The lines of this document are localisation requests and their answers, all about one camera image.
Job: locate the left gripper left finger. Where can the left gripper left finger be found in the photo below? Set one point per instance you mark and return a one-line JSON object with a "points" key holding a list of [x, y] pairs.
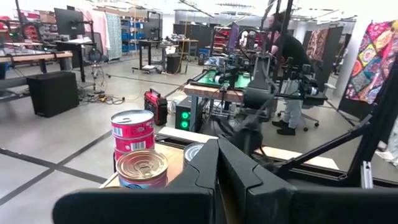
{"points": [[202, 174]]}

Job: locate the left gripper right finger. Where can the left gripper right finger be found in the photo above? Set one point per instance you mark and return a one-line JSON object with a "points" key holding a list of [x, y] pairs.
{"points": [[239, 177]]}

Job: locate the green-blue label tuna can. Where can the green-blue label tuna can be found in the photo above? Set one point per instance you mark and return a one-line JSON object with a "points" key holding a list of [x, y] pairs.
{"points": [[191, 152]]}

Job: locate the pink label seafood can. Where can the pink label seafood can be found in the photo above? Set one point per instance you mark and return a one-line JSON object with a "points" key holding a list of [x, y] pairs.
{"points": [[141, 166]]}

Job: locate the red label seafood can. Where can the red label seafood can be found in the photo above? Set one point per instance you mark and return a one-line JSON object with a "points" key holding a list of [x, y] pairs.
{"points": [[136, 144], [132, 127], [119, 154]]}

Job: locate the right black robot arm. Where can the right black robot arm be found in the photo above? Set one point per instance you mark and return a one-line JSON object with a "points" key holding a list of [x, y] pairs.
{"points": [[248, 137]]}

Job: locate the computer tower with green lights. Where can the computer tower with green lights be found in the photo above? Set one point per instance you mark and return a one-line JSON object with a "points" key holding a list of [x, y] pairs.
{"points": [[185, 115]]}

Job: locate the red portable box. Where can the red portable box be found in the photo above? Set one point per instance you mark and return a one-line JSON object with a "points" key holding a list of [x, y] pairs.
{"points": [[155, 105]]}

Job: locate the green-topped robot table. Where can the green-topped robot table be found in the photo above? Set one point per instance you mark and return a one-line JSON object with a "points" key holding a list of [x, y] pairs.
{"points": [[211, 88]]}

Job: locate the black office chair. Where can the black office chair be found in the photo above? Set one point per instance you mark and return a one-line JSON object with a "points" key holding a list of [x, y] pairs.
{"points": [[314, 99]]}

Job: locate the black trash bin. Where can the black trash bin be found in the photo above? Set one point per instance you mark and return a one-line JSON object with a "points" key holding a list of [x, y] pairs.
{"points": [[173, 63]]}

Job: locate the person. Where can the person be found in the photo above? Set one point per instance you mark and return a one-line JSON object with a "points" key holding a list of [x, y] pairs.
{"points": [[290, 49]]}

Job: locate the purple lit screen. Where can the purple lit screen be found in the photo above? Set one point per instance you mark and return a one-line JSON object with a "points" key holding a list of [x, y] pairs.
{"points": [[234, 37]]}

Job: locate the black partition panel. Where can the black partition panel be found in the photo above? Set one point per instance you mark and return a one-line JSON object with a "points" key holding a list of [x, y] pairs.
{"points": [[332, 62]]}

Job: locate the dark patterned cloth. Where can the dark patterned cloth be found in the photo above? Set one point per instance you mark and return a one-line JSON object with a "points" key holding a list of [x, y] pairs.
{"points": [[315, 43]]}

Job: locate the teal patterned cloth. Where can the teal patterned cloth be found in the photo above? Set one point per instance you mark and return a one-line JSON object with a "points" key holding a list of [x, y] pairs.
{"points": [[113, 37]]}

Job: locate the black cabinet box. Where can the black cabinet box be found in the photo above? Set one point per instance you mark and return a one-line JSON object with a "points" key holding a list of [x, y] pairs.
{"points": [[53, 93]]}

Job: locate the colourful patchwork quilt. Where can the colourful patchwork quilt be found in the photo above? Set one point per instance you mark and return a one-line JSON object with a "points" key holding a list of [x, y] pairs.
{"points": [[373, 62]]}

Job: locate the pink hanging cloth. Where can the pink hanging cloth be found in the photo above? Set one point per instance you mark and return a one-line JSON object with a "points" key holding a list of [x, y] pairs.
{"points": [[98, 28]]}

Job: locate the black desk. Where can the black desk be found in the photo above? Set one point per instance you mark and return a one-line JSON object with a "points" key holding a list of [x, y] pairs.
{"points": [[73, 43]]}

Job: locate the black computer monitor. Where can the black computer monitor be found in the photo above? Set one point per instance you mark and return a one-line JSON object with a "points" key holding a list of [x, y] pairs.
{"points": [[70, 21]]}

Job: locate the wooden workbench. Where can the wooden workbench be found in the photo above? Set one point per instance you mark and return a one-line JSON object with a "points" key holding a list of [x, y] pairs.
{"points": [[31, 57]]}

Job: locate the silver frame bracket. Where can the silver frame bracket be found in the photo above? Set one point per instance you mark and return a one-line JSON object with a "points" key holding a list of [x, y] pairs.
{"points": [[367, 174]]}

